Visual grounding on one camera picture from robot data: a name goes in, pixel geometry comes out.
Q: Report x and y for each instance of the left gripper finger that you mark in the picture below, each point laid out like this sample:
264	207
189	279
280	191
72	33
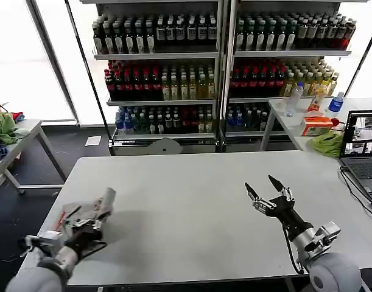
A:
79	223
98	224

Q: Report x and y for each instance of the shelf rack with drink bottles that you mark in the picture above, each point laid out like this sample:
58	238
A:
161	76
274	67

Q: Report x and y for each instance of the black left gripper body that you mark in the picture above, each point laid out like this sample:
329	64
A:
82	238

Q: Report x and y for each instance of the white side table with bottles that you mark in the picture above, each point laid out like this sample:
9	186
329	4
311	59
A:
283	124

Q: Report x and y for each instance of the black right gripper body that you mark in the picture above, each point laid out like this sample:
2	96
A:
287	214

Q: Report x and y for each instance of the grey side table with clothes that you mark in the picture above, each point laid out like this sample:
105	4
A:
27	134

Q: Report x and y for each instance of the white paper sheet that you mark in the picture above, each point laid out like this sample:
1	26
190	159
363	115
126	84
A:
93	141

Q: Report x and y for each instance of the clear plastic water bottle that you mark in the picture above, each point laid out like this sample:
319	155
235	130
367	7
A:
293	100

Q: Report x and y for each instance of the blue capped water bottle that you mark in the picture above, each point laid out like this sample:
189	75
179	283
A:
335	103

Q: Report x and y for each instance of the orange tissue box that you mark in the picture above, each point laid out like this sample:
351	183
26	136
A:
316	126

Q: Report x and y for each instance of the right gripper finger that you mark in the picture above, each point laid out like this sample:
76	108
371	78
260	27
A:
283	191
260	204

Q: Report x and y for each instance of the red and blue cloth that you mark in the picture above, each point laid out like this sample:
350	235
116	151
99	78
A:
17	117

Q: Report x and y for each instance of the small red object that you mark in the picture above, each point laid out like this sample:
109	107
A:
335	122

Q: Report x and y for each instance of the green crumpled cloth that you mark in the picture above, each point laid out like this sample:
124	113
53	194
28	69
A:
327	144

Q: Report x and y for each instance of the green crumpled garment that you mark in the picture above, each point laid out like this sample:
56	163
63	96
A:
3	127

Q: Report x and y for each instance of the orange drink bottle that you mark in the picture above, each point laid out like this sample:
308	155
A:
315	102

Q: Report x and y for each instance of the grey round metal plate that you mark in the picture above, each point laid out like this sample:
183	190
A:
165	146

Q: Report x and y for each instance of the grey open laptop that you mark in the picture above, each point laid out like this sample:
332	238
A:
360	170

